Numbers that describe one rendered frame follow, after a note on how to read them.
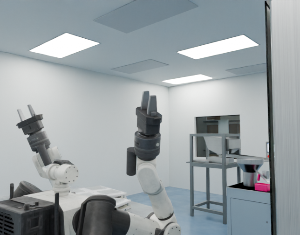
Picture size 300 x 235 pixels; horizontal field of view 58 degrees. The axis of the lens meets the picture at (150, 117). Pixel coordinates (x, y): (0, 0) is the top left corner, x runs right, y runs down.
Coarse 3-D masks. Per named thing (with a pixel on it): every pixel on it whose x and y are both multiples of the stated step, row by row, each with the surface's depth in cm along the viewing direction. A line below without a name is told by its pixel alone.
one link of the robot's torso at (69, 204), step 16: (48, 192) 104; (64, 192) 98; (0, 208) 84; (16, 208) 82; (32, 208) 82; (48, 208) 84; (64, 208) 86; (80, 208) 91; (0, 224) 84; (16, 224) 78; (32, 224) 80; (48, 224) 84; (64, 224) 85
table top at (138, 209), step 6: (0, 198) 264; (6, 198) 264; (126, 204) 241; (132, 204) 241; (138, 204) 241; (126, 210) 222; (132, 210) 222; (138, 210) 222; (144, 210) 222; (150, 210) 222; (144, 216) 205
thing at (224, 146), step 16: (192, 144) 502; (208, 144) 485; (224, 144) 456; (240, 144) 491; (192, 160) 499; (208, 160) 491; (224, 160) 455; (192, 176) 497; (208, 176) 538; (224, 176) 453; (240, 176) 497; (192, 192) 495; (208, 192) 536; (224, 192) 452; (192, 208) 492; (208, 208) 534; (224, 208) 450
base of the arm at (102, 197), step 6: (90, 198) 85; (96, 198) 84; (102, 198) 84; (108, 198) 85; (84, 204) 88; (114, 204) 87; (84, 210) 88; (84, 216) 87; (78, 222) 86; (78, 228) 84; (78, 234) 83
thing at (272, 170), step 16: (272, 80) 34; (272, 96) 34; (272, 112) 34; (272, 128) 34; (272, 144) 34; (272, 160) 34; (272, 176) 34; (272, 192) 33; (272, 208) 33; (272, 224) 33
